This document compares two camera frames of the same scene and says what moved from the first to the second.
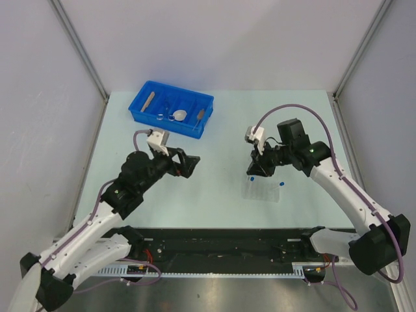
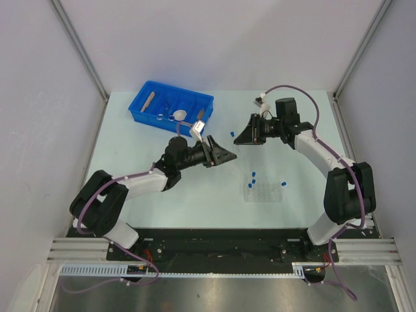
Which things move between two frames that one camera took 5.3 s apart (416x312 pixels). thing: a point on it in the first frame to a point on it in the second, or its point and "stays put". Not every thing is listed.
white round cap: [179, 115] stays put
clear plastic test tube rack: [262, 191] stays put
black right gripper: [259, 165] to [252, 134]
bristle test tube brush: [200, 116] stays put
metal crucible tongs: [171, 117] stays put
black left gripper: [188, 167] to [220, 155]
